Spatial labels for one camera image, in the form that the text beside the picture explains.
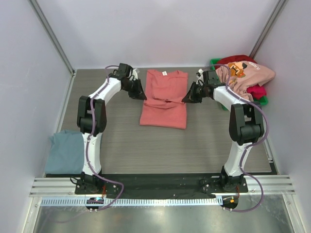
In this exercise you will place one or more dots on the aluminium corner post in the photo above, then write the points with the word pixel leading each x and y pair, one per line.
pixel 276 12
pixel 50 33

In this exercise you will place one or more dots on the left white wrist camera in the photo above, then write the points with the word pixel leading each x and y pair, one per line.
pixel 134 74

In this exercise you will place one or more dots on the red t-shirt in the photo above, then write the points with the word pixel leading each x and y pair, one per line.
pixel 247 77

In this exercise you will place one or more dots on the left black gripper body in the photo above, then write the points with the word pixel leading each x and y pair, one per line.
pixel 132 86

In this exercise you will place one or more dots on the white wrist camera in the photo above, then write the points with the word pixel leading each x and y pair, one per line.
pixel 200 75
pixel 134 74

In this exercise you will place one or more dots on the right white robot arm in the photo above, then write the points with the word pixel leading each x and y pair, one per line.
pixel 245 125

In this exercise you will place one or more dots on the left aluminium corner post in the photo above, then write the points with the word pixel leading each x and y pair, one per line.
pixel 50 33

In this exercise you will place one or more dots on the aluminium front rail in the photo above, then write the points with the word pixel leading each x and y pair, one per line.
pixel 272 185

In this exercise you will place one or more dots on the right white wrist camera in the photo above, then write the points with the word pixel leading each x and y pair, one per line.
pixel 200 75

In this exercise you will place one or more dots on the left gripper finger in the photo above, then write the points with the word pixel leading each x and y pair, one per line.
pixel 136 95
pixel 139 88

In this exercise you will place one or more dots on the slotted cable duct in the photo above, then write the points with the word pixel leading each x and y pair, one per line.
pixel 99 202

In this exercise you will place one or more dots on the light pink printed t-shirt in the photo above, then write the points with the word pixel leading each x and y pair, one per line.
pixel 244 74

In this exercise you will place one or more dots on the salmon pink t-shirt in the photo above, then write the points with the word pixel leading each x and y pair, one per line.
pixel 164 106

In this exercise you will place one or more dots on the right aluminium corner post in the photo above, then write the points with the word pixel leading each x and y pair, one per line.
pixel 276 12

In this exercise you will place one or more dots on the green plastic bin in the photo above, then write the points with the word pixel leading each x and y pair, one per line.
pixel 260 100

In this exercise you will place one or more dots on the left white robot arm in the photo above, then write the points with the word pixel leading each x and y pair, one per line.
pixel 92 121

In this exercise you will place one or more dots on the folded blue t-shirt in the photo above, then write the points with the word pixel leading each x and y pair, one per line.
pixel 67 153

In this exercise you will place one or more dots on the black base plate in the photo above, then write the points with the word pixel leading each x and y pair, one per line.
pixel 160 186

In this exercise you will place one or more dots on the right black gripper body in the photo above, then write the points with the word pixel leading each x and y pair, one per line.
pixel 197 90

